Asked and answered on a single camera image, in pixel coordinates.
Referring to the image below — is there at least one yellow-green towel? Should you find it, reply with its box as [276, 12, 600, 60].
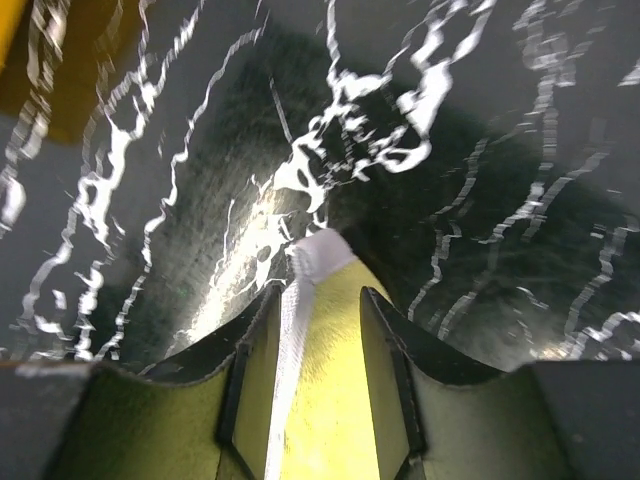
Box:
[265, 229, 382, 479]

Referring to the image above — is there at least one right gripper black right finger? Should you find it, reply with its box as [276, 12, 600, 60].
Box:
[360, 287, 639, 479]

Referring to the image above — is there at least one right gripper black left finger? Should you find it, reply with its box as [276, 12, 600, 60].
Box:
[1, 287, 280, 479]

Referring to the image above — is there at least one yellow plastic bin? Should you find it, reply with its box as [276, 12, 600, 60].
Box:
[1, 1, 142, 145]

